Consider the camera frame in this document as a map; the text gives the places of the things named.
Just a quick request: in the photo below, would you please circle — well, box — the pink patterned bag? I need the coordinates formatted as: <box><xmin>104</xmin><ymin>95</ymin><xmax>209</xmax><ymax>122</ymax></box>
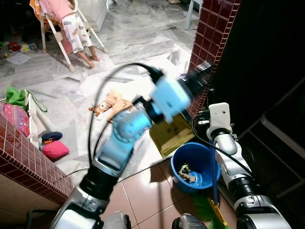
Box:
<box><xmin>0</xmin><ymin>103</ymin><xmax>30</xmax><ymax>136</ymax></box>

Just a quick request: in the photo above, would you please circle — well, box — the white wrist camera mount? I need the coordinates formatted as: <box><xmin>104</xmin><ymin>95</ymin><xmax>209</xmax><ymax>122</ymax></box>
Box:
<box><xmin>208</xmin><ymin>103</ymin><xmax>233</xmax><ymax>139</ymax></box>
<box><xmin>152</xmin><ymin>74</ymin><xmax>193</xmax><ymax>125</ymax></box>

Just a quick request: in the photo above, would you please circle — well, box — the pale blue chair leg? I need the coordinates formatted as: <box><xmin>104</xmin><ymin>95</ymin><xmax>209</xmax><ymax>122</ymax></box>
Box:
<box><xmin>185</xmin><ymin>0</ymin><xmax>198</xmax><ymax>30</ymax></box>

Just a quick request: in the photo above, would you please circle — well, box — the blue plastic bucket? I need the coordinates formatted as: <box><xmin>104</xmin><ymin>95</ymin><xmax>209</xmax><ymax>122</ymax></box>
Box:
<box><xmin>171</xmin><ymin>142</ymin><xmax>222</xmax><ymax>194</ymax></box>

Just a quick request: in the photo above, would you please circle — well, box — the grey left robot leg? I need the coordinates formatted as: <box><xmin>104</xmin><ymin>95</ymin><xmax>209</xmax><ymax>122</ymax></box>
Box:
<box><xmin>102</xmin><ymin>211</ymin><xmax>132</xmax><ymax>229</ymax></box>

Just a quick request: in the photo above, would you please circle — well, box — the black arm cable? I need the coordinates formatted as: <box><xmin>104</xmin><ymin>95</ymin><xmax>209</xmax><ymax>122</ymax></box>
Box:
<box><xmin>87</xmin><ymin>62</ymin><xmax>165</xmax><ymax>167</ymax></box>
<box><xmin>192</xmin><ymin>112</ymin><xmax>253</xmax><ymax>175</ymax></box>

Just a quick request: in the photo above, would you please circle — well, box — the grey right robot leg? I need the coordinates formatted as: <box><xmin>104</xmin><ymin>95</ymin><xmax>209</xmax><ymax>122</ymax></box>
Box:
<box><xmin>172</xmin><ymin>213</ymin><xmax>208</xmax><ymax>229</ymax></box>

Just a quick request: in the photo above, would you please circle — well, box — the pink cushion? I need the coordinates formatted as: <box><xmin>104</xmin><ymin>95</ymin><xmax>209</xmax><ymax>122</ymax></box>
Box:
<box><xmin>41</xmin><ymin>141</ymin><xmax>70</xmax><ymax>160</ymax></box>

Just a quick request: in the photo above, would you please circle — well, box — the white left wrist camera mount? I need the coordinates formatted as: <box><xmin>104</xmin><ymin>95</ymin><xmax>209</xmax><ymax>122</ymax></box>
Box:
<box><xmin>152</xmin><ymin>74</ymin><xmax>193</xmax><ymax>125</ymax></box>

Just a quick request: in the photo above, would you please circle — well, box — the red toy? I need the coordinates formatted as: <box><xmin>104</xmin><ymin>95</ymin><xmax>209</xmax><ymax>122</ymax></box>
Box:
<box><xmin>7</xmin><ymin>42</ymin><xmax>22</xmax><ymax>52</ymax></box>

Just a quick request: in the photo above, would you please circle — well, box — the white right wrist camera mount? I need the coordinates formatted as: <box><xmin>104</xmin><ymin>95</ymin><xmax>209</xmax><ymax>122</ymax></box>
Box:
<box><xmin>208</xmin><ymin>103</ymin><xmax>233</xmax><ymax>139</ymax></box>

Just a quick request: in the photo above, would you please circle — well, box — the crumpled rubbish pile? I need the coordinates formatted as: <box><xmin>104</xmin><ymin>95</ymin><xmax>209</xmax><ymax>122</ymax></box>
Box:
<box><xmin>179</xmin><ymin>164</ymin><xmax>198</xmax><ymax>184</ymax></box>

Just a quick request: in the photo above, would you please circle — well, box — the green cloth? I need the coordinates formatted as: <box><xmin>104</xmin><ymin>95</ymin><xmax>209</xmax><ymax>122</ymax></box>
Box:
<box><xmin>5</xmin><ymin>87</ymin><xmax>30</xmax><ymax>109</ymax></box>

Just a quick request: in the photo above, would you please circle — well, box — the green broom with blue handle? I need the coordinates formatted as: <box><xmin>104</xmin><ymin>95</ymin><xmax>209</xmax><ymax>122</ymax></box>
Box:
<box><xmin>191</xmin><ymin>143</ymin><xmax>229</xmax><ymax>229</ymax></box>

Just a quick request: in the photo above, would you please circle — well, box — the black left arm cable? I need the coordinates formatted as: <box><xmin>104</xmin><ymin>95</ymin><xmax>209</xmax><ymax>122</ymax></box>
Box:
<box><xmin>87</xmin><ymin>62</ymin><xmax>165</xmax><ymax>167</ymax></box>

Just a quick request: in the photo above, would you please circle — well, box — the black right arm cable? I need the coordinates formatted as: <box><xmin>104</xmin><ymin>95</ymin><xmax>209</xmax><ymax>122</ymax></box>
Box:
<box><xmin>192</xmin><ymin>112</ymin><xmax>253</xmax><ymax>175</ymax></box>

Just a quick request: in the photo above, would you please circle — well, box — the white paper sheet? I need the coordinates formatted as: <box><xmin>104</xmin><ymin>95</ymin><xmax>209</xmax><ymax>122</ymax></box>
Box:
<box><xmin>6</xmin><ymin>52</ymin><xmax>31</xmax><ymax>65</ymax></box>

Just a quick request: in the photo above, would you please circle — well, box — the white rack frame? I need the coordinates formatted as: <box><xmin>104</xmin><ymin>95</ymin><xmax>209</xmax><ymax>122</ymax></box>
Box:
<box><xmin>26</xmin><ymin>93</ymin><xmax>48</xmax><ymax>139</ymax></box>

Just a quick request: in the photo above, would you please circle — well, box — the seated person in pink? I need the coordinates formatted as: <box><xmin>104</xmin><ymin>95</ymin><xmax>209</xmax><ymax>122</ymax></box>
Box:
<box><xmin>39</xmin><ymin>0</ymin><xmax>101</xmax><ymax>69</ymax></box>

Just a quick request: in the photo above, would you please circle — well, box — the white plastic chair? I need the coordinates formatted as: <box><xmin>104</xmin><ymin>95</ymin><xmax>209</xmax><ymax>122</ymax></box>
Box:
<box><xmin>30</xmin><ymin>0</ymin><xmax>109</xmax><ymax>73</ymax></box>

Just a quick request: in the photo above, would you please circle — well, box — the yellow and blue toy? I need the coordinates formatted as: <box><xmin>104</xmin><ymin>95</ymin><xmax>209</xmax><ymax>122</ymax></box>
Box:
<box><xmin>21</xmin><ymin>43</ymin><xmax>39</xmax><ymax>52</ymax></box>

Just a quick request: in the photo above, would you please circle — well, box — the yellow plastic dustpan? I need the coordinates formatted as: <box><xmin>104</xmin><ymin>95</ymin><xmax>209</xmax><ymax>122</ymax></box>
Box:
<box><xmin>149</xmin><ymin>114</ymin><xmax>195</xmax><ymax>159</ymax></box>

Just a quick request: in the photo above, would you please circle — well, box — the dark blue cap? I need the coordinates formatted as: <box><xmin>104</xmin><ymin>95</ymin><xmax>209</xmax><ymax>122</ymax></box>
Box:
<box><xmin>41</xmin><ymin>131</ymin><xmax>63</xmax><ymax>143</ymax></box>

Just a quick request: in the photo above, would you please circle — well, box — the grey robot leg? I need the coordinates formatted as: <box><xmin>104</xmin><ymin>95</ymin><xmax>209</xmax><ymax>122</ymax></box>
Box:
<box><xmin>172</xmin><ymin>213</ymin><xmax>208</xmax><ymax>229</ymax></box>
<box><xmin>102</xmin><ymin>211</ymin><xmax>132</xmax><ymax>229</ymax></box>

